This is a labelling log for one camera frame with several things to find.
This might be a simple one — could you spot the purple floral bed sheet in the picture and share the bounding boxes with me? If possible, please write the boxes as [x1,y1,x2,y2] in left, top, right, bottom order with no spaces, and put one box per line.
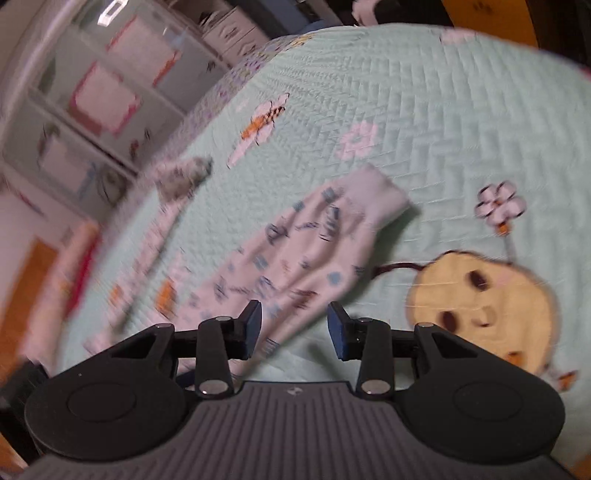
[97,34,324,241]

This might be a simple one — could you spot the floral long pillow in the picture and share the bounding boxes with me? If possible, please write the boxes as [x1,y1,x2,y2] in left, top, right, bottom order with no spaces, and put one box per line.
[23,222,102,365]

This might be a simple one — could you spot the printed white pajama pants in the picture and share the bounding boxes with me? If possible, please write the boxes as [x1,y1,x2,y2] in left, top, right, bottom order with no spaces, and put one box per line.
[83,164,411,398]

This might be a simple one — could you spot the blue-bordered poster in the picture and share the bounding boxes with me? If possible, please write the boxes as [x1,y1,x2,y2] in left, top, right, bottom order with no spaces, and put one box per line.
[37,136,93,195]

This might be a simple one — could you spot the orange-bordered poster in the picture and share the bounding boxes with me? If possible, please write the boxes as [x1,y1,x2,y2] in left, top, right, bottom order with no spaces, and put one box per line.
[108,16,181,86]

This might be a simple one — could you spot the sliding-door wardrobe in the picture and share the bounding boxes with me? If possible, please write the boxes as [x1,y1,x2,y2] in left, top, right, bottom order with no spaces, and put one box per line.
[0,0,278,208]

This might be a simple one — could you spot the red bedding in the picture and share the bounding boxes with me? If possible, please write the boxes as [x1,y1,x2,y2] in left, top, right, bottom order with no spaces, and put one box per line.
[69,235,101,317]

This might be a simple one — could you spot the wooden desk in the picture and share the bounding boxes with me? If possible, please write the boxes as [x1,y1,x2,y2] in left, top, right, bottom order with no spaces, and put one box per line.
[441,0,546,49]

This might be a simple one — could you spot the white drawer cabinet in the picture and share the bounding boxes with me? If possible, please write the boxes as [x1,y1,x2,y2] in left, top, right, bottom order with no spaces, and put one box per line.
[203,9,271,65]

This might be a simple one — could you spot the wooden headboard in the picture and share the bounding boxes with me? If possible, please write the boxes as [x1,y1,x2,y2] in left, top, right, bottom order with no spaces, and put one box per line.
[0,242,61,370]

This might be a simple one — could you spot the mint bee-print quilted bedspread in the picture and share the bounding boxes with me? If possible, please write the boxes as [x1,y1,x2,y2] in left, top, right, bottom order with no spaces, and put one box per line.
[46,22,591,480]

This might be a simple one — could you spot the pink-bordered poster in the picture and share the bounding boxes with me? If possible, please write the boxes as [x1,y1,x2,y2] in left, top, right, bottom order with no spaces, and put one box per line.
[69,62,141,137]

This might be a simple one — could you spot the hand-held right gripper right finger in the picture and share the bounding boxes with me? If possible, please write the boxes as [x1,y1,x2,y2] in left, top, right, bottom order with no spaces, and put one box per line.
[327,301,495,400]

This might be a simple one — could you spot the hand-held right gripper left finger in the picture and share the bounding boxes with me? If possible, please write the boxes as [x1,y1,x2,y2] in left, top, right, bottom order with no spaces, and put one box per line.
[88,300,263,400]

